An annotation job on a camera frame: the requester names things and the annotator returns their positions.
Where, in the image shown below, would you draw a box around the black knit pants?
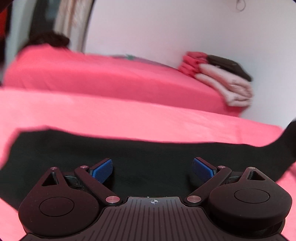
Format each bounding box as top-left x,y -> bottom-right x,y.
1,122 -> 295,208

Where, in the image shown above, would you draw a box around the folded beige pink quilt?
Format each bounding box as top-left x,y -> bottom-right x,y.
195,64 -> 253,108

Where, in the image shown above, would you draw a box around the pink foreground bed cover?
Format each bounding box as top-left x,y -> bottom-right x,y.
0,87 -> 296,241

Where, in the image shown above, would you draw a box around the folded black garment on stack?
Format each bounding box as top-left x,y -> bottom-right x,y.
207,55 -> 252,82

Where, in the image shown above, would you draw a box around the folded red clothes stack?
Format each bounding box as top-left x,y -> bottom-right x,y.
178,52 -> 208,77

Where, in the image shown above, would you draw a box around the pink background bed cover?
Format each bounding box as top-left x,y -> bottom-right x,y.
4,45 -> 242,117

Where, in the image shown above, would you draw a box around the dark brown garment on bed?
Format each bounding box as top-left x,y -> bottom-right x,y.
24,31 -> 70,48

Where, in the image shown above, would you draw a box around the beige patterned curtain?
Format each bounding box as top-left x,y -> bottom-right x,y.
53,0 -> 94,52

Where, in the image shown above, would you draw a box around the dark window frame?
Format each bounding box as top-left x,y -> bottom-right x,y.
29,0 -> 61,37

